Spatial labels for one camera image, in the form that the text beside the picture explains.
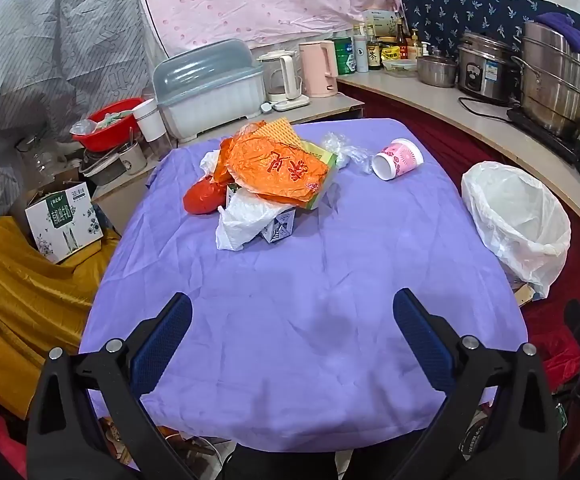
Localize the steel rice cooker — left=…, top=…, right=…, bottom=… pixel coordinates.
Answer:
left=457, top=31, right=518, bottom=106

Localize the dark sauce bottle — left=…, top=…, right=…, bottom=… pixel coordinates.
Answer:
left=366, top=24, right=383, bottom=71

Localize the grey patterned sheet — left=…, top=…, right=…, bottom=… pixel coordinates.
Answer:
left=0, top=0, right=165, bottom=221

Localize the small steel pot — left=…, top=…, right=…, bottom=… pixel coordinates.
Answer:
left=416, top=55, right=458, bottom=88

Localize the brown sauce bottle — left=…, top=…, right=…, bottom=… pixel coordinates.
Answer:
left=395, top=19, right=409, bottom=60

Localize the clear food container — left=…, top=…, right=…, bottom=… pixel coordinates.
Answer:
left=382, top=59, right=418, bottom=78

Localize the pink electric kettle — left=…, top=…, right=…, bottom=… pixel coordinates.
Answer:
left=298, top=40, right=339, bottom=98

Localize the black power cable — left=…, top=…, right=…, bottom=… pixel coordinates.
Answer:
left=458, top=96, right=513, bottom=123

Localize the orange checked wafer packet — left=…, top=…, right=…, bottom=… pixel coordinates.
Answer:
left=259, top=117, right=301, bottom=146

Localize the red curtain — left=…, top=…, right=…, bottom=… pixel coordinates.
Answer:
left=337, top=82, right=580, bottom=376

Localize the purple cloth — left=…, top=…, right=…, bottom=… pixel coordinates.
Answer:
left=534, top=11, right=580, bottom=58

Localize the black induction cooker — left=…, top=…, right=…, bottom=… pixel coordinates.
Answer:
left=507, top=105, right=580, bottom=163

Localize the yellow-green cardboard box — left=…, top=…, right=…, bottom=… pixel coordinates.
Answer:
left=297, top=141, right=339, bottom=211

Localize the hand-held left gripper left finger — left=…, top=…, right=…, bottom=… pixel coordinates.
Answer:
left=26, top=292, right=205, bottom=480

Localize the pink paper cup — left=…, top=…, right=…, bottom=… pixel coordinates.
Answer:
left=372, top=138, right=425, bottom=181

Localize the small blue-white carton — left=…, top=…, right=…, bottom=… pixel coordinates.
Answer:
left=260, top=206, right=297, bottom=244

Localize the white glass kettle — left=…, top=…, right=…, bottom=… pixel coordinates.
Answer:
left=257, top=50, right=311, bottom=112

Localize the white plastic bag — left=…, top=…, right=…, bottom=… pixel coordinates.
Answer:
left=200, top=152, right=283, bottom=252

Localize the yellow cloth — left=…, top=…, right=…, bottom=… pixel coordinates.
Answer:
left=0, top=215, right=121, bottom=421

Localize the red plastic basin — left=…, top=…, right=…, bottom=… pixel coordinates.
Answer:
left=72, top=97, right=145, bottom=153

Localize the white bag-lined bin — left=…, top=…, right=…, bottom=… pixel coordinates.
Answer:
left=461, top=161, right=572, bottom=301

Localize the clear plastic wrap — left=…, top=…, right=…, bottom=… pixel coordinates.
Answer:
left=321, top=132, right=375, bottom=175

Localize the purple tablecloth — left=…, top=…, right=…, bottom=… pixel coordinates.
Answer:
left=79, top=117, right=529, bottom=453

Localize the white plastic cup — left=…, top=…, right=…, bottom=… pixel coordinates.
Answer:
left=133, top=99, right=165, bottom=142

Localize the orange plastic bag red print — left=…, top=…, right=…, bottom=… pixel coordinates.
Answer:
left=218, top=132, right=328, bottom=208

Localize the green can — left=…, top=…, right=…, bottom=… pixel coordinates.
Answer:
left=332, top=37, right=357, bottom=77

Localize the blue floral cloth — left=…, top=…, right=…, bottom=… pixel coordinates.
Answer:
left=400, top=0, right=580, bottom=126

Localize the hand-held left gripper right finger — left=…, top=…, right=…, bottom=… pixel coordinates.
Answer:
left=392, top=288, right=563, bottom=480

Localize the printed cardboard box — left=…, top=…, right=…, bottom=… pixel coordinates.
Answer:
left=25, top=189, right=105, bottom=265

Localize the white bottle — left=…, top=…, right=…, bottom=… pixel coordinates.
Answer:
left=352, top=35, right=369, bottom=73

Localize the large steel stockpot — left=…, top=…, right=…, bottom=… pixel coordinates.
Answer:
left=511, top=21, right=580, bottom=142

